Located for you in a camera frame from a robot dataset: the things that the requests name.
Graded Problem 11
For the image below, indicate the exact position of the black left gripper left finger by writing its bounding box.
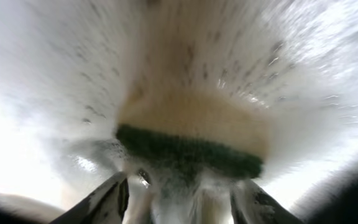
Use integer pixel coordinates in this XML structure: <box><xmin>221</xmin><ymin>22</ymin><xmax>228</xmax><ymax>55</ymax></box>
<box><xmin>50</xmin><ymin>172</ymin><xmax>129</xmax><ymax>224</ymax></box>

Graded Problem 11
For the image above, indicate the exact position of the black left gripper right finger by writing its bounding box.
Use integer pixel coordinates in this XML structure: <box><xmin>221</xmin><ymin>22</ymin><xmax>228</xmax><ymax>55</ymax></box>
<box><xmin>230</xmin><ymin>180</ymin><xmax>303</xmax><ymax>224</ymax></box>

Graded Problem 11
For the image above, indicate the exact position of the yellow sponge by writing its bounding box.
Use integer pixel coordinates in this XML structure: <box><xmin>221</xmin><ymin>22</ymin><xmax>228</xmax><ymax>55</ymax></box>
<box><xmin>115</xmin><ymin>90</ymin><xmax>270</xmax><ymax>224</ymax></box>

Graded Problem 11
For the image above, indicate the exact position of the black soapy water tray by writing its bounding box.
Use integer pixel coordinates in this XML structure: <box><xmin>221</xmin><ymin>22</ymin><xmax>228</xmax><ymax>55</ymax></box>
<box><xmin>0</xmin><ymin>1</ymin><xmax>358</xmax><ymax>223</ymax></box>

